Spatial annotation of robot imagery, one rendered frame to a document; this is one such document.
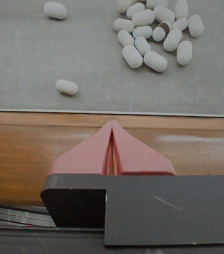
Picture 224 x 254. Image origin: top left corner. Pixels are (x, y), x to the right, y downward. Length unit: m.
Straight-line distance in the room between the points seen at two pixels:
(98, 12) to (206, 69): 0.21
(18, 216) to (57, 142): 0.17
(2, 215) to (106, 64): 0.30
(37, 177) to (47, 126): 0.06
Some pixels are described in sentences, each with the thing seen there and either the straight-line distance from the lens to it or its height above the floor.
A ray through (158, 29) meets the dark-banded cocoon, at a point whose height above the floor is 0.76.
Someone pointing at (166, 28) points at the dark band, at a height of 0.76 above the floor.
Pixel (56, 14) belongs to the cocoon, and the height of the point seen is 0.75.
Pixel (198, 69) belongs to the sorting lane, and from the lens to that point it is 0.28.
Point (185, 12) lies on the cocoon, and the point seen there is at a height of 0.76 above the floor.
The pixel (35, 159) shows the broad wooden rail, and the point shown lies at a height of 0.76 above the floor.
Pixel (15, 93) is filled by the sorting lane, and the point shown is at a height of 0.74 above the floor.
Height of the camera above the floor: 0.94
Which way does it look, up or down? 76 degrees down
